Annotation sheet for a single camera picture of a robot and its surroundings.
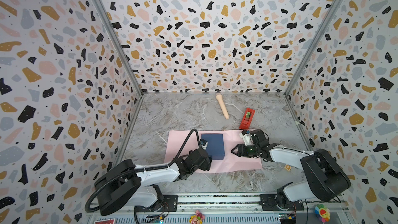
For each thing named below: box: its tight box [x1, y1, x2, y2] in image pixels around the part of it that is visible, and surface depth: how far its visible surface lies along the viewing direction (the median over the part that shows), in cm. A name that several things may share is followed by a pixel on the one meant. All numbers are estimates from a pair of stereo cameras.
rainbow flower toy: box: [314, 203, 331, 223], surface depth 72 cm
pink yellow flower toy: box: [189, 210, 206, 224], surface depth 69 cm
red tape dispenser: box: [238, 107, 256, 130], surface depth 102 cm
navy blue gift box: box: [201, 133, 225, 160], surface depth 87 cm
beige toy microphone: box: [215, 92, 230, 120], surface depth 115 cm
